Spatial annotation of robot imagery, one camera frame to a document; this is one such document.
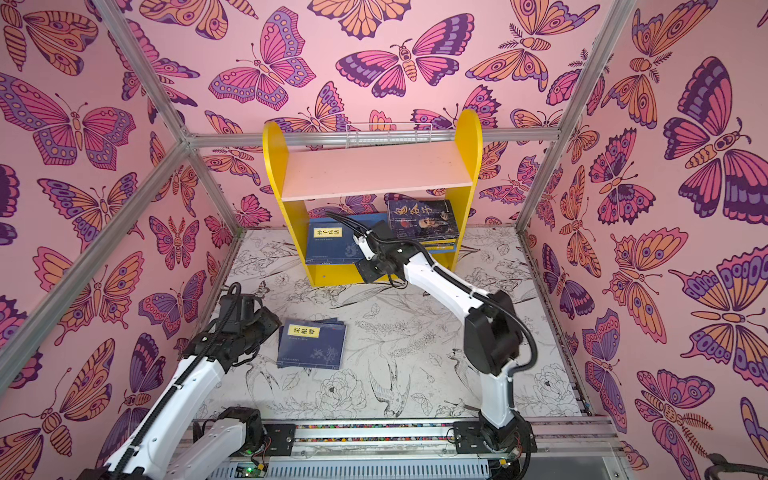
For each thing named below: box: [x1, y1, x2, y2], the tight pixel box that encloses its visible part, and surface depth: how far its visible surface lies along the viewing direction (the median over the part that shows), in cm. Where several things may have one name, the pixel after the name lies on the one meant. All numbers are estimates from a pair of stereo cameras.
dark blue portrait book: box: [387, 199, 460, 241], surface depth 96 cm
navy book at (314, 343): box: [276, 317, 347, 370], surface depth 89 cm
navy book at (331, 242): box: [305, 219, 367, 265], surface depth 94 cm
